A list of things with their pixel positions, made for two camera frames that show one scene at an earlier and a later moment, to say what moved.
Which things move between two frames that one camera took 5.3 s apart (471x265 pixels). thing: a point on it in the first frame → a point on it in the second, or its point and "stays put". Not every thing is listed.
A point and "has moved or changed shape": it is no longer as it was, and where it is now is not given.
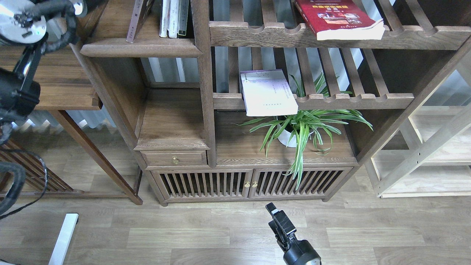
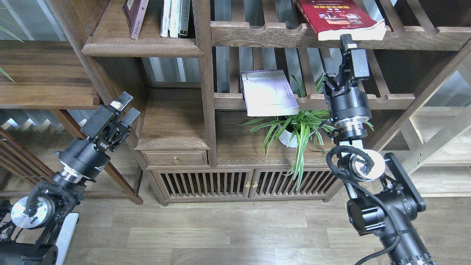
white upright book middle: (172, 28) stays put
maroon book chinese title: (142, 8) has moved or changed shape
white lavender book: (266, 92) stays put
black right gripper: (296, 252) → (347, 101)
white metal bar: (58, 255) stays put
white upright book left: (164, 17) stays put
